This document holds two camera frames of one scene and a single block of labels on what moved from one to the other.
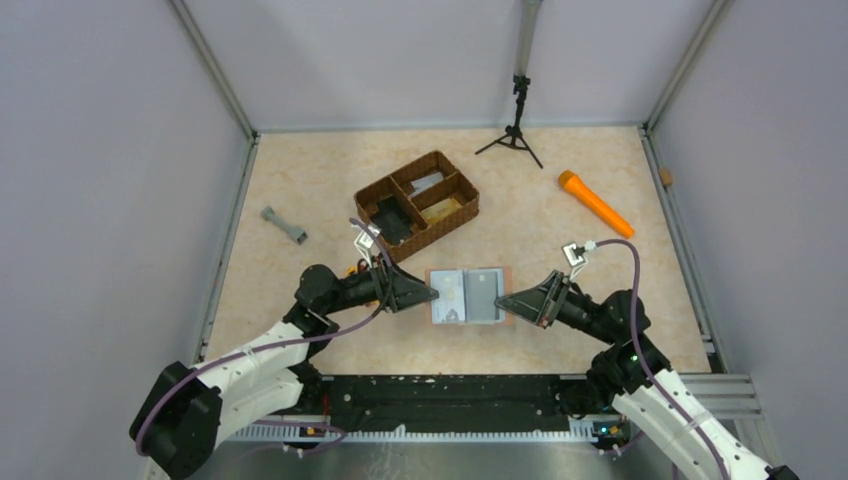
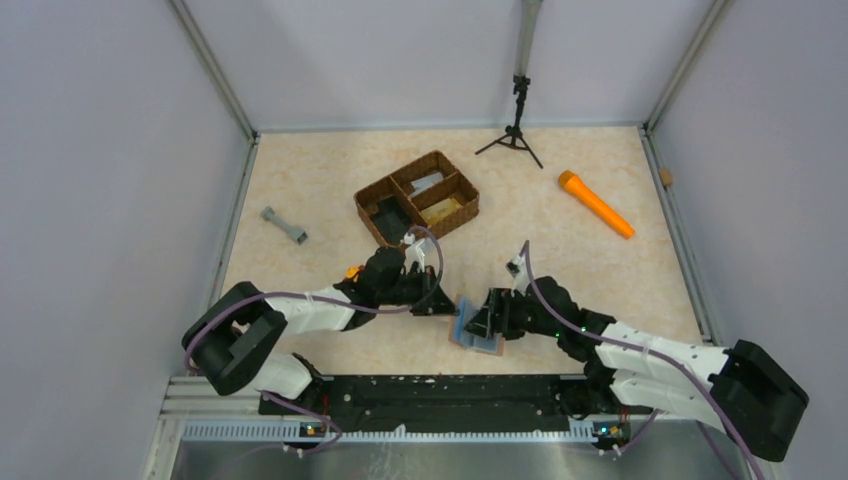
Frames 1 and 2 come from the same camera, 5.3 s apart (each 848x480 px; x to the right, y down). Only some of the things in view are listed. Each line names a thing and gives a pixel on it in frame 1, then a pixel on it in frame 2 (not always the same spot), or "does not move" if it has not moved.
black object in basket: [391, 220] does not move
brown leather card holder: [467, 296] → [492, 344]
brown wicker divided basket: [416, 205] does not move
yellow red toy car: [355, 269] does not move
